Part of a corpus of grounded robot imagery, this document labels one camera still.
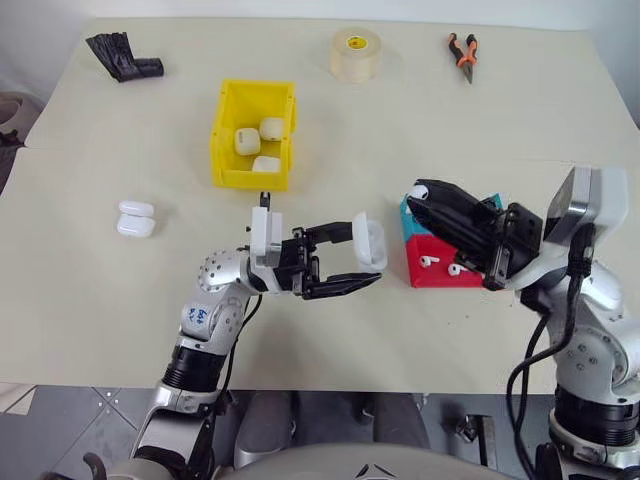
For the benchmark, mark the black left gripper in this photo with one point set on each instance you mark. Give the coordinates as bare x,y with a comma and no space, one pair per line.
295,262

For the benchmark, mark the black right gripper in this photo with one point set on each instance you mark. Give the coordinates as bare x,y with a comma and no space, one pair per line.
520,235

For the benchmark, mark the white earbud case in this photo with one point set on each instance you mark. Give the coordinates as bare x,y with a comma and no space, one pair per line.
265,164
272,129
136,220
373,251
247,141

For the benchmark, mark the white earbud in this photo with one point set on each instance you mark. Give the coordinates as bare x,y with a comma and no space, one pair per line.
419,191
426,261
454,270

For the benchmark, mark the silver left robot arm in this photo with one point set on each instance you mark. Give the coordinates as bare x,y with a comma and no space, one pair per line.
215,270

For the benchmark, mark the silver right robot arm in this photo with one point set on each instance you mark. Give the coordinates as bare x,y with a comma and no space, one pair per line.
595,350

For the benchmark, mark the closed white earbud case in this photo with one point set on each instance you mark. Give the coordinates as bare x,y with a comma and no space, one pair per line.
247,141
272,129
265,164

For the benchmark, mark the yellow plastic bin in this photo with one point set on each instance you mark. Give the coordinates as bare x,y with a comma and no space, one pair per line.
229,125

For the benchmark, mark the red and teal box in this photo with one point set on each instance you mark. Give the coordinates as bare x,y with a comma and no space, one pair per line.
435,276

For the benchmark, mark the orange and black pliers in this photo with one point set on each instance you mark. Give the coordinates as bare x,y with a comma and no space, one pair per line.
464,56

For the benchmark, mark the beige tape roll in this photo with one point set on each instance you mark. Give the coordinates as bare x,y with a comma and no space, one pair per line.
356,55

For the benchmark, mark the grey robot torso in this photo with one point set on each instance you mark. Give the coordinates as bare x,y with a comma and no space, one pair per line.
325,465

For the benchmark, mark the black plastic bag roll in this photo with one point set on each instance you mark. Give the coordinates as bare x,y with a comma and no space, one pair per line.
122,59

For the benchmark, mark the grey beige rounded object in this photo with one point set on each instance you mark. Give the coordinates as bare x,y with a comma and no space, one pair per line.
15,107

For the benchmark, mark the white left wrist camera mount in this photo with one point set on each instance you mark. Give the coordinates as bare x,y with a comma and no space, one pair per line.
262,235

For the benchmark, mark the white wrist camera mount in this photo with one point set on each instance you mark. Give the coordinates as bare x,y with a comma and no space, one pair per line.
607,200
262,235

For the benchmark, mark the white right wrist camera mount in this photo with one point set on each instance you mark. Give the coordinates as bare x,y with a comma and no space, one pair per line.
607,200

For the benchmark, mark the metal bracket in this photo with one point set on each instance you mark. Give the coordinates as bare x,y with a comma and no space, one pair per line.
472,432

